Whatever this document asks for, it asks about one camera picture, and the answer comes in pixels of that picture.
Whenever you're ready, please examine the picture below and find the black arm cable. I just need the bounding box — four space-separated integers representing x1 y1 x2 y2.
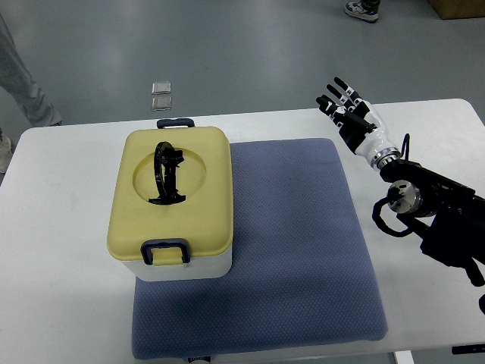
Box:
371 196 418 237

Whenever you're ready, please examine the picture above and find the dark blue rear latch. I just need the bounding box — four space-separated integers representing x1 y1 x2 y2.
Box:
156 118 195 129

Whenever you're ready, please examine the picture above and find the blue grey cushion mat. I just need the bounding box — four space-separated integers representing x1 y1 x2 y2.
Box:
132 138 388 359

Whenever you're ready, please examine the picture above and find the dark blue latch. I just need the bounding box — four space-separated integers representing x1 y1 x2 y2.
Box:
156 118 195 129
140 238 191 265

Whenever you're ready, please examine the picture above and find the dark blue front latch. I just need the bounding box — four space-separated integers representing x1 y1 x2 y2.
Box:
140 238 191 265

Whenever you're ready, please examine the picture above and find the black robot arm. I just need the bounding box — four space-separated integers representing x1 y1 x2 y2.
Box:
372 134 484 287

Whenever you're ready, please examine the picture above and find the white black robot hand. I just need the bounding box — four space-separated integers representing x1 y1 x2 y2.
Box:
316 77 402 171

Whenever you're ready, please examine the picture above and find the silver floor plate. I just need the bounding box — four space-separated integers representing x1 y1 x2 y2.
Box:
152 81 171 95
151 96 172 111

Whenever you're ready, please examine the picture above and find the black lid handle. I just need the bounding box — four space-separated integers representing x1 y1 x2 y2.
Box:
149 141 186 206

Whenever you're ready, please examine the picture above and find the upper silver floor plate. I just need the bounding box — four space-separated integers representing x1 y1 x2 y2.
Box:
152 81 171 95

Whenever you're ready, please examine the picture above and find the white blue sneaker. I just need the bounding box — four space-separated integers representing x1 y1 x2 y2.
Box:
344 0 380 23

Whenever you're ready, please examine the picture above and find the brown cardboard box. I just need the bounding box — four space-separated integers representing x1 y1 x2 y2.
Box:
429 0 485 20

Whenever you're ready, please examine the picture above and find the yellow storage box lid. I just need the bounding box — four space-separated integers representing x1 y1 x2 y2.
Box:
107 127 233 266

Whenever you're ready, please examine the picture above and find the grey trouser leg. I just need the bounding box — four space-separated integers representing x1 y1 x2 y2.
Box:
1 17 62 127

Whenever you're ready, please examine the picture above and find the white storage box base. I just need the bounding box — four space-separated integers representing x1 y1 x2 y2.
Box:
122 246 233 281

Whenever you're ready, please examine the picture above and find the lower silver floor plate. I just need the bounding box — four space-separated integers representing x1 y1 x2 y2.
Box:
151 96 172 111

